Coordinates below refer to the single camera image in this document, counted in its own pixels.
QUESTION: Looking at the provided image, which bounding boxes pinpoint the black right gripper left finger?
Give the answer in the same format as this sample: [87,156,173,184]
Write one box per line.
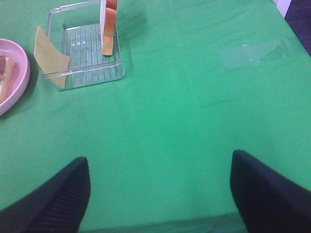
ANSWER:
[0,157,91,233]

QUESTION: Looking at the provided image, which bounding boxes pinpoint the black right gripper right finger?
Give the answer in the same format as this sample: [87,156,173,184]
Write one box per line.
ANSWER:
[230,150,311,233]

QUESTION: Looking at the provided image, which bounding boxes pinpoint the toast bread slice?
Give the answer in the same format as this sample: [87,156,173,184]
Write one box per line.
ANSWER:
[0,57,16,103]
[100,0,118,56]

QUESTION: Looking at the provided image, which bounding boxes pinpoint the short bacon strip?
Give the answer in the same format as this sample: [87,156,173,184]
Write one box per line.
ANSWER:
[0,55,6,80]

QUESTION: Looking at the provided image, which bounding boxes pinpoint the pink round plate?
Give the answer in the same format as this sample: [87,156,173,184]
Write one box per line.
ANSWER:
[0,38,31,115]

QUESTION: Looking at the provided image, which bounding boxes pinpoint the green tablecloth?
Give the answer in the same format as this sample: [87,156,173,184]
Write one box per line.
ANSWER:
[0,0,311,231]

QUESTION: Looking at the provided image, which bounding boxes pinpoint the yellow cheese slice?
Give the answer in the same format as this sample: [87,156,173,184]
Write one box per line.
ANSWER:
[34,26,70,74]

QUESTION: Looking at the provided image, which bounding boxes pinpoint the clear tape patch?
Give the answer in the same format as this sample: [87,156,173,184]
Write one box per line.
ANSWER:
[218,38,299,68]

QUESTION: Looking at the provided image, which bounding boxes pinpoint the clear right plastic tray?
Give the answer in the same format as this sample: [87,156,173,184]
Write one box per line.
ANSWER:
[41,0,125,91]

